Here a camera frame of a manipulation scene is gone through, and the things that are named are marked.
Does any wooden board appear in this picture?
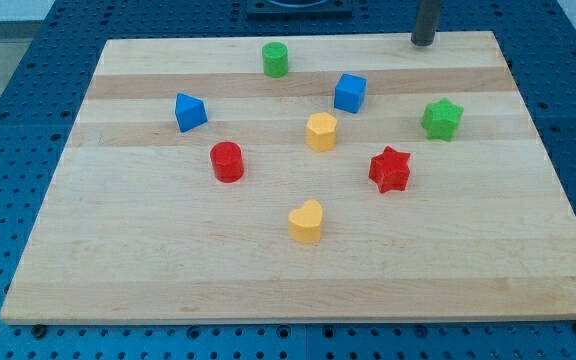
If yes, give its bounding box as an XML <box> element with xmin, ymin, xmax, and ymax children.
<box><xmin>0</xmin><ymin>31</ymin><xmax>576</xmax><ymax>325</ymax></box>

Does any yellow heart block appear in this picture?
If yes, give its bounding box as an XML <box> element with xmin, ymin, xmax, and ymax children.
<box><xmin>288</xmin><ymin>199</ymin><xmax>323</xmax><ymax>244</ymax></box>

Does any yellow pentagon block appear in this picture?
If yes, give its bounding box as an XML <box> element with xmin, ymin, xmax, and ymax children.
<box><xmin>305</xmin><ymin>112</ymin><xmax>337</xmax><ymax>152</ymax></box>

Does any red cylinder block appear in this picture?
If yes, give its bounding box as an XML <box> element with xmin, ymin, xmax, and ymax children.
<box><xmin>210</xmin><ymin>141</ymin><xmax>244</xmax><ymax>183</ymax></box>

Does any red star block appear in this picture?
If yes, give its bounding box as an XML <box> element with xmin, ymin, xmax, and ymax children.
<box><xmin>368</xmin><ymin>146</ymin><xmax>411</xmax><ymax>193</ymax></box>

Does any blue cube block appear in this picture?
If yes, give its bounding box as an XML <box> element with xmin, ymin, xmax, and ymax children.
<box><xmin>334</xmin><ymin>74</ymin><xmax>367</xmax><ymax>114</ymax></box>

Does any blue triangular prism block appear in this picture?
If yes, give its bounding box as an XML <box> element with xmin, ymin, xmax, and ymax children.
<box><xmin>174</xmin><ymin>93</ymin><xmax>208</xmax><ymax>133</ymax></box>

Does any green cylinder block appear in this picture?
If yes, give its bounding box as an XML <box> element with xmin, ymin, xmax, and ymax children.
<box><xmin>262</xmin><ymin>42</ymin><xmax>289</xmax><ymax>78</ymax></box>

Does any green star block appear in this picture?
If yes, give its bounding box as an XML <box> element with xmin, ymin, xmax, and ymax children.
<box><xmin>421</xmin><ymin>98</ymin><xmax>464</xmax><ymax>142</ymax></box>

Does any dark grey cylindrical robot tool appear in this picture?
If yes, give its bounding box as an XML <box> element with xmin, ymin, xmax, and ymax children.
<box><xmin>411</xmin><ymin>0</ymin><xmax>444</xmax><ymax>47</ymax></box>

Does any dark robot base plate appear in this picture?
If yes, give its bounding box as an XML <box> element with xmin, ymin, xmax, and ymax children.
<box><xmin>244</xmin><ymin>0</ymin><xmax>353</xmax><ymax>19</ymax></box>

